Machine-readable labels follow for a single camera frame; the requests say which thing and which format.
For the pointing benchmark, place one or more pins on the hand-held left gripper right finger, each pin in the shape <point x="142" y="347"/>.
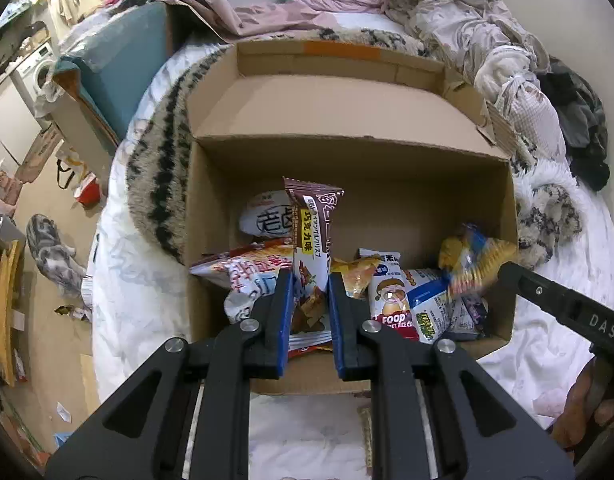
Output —
<point x="335" y="327"/>

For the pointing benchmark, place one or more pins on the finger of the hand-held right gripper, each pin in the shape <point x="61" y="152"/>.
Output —
<point x="532" y="287"/>

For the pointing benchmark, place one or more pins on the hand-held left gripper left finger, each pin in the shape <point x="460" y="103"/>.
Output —
<point x="286" y="322"/>

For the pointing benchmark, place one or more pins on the cartoon rice cake packet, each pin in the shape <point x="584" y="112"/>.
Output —
<point x="389" y="305"/>

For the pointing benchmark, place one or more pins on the red white chip bag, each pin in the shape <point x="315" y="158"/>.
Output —
<point x="247" y="272"/>

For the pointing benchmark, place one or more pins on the yellow biscuit packet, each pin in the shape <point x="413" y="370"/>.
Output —
<point x="474" y="260"/>

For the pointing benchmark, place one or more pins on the brown chocolate wafer packet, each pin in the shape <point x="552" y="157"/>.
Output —
<point x="312" y="230"/>

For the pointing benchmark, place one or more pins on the white packet with round symbol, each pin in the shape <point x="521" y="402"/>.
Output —
<point x="262" y="215"/>

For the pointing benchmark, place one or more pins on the brown cardboard box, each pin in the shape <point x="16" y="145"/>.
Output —
<point x="347" y="110"/>

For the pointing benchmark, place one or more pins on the orange snack packet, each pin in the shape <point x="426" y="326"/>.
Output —
<point x="354" y="275"/>

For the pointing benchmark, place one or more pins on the purple snack packet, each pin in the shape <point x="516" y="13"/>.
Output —
<point x="471" y="312"/>

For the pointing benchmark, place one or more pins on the white floral bedsheet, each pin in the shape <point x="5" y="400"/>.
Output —
<point x="537" y="365"/>

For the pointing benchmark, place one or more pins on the beige snack packet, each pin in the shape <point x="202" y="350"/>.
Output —
<point x="365" y="435"/>

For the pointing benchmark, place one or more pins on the dark clothes pile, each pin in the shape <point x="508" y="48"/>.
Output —
<point x="582" y="120"/>

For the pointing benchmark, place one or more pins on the white waffle cloth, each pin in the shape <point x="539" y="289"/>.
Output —
<point x="527" y="110"/>

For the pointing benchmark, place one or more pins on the grey tabby cat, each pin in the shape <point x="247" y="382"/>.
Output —
<point x="52" y="250"/>

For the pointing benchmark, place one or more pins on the yellow wooden curved furniture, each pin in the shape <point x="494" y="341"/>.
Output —
<point x="8" y="310"/>

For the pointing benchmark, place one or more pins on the beige crumpled blanket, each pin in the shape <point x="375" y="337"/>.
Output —
<point x="452" y="15"/>

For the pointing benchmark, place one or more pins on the flat cardboard sheet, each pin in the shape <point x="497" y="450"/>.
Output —
<point x="37" y="155"/>

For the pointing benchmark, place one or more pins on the teal wrapped cardboard box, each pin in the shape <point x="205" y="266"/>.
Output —
<point x="122" y="60"/>

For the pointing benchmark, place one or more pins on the pink quilt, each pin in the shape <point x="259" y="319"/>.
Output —
<point x="312" y="5"/>

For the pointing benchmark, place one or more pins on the white washing machine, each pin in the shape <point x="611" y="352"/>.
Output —
<point x="37" y="72"/>

